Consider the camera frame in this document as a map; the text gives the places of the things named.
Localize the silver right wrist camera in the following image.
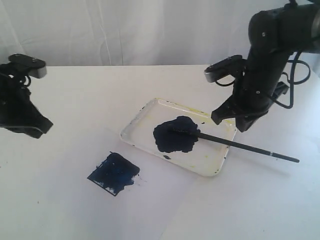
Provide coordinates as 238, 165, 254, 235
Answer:
204, 55, 246, 83

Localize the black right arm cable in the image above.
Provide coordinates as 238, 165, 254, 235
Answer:
214, 0, 311, 110

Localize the dark blue paint blob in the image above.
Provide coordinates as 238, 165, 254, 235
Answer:
153, 116, 201, 153

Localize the white plastic paint tray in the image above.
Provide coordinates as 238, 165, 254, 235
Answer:
120, 98, 237, 177

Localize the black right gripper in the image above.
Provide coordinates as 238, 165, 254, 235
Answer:
211, 72, 290, 132

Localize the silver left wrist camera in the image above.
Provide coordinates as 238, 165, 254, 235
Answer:
8, 53, 47, 79

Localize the black paintbrush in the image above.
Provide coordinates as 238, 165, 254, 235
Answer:
169, 127, 300, 163

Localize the white paper sheet with square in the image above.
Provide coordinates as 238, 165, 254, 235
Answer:
39, 128, 196, 240

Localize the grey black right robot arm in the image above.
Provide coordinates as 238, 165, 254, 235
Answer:
204, 0, 320, 132

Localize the white backdrop curtain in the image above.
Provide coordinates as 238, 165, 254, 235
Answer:
0, 0, 285, 66

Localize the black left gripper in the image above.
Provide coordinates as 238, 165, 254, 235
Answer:
0, 63, 54, 139

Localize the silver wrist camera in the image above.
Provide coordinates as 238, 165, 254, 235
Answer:
8, 53, 47, 79
204, 55, 246, 83

